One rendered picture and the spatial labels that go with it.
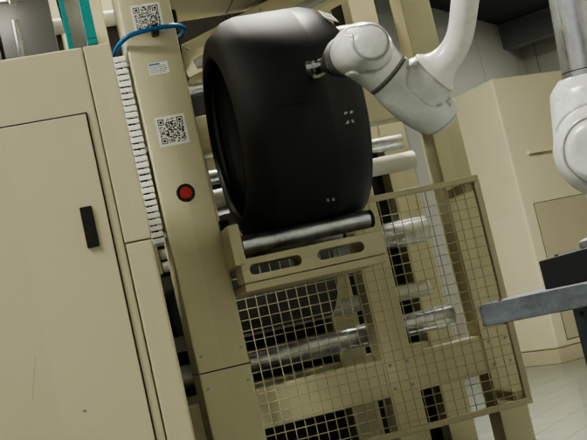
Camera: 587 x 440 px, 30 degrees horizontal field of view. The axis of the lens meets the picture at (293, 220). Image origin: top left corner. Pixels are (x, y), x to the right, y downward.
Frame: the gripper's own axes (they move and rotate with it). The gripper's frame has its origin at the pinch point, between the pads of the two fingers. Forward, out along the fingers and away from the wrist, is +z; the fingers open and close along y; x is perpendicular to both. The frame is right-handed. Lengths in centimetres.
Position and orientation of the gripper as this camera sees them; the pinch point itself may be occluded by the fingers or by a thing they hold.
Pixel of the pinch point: (318, 70)
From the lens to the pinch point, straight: 256.6
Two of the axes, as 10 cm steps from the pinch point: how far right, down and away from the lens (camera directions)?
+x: 1.9, 9.8, 0.5
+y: -9.5, 1.9, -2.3
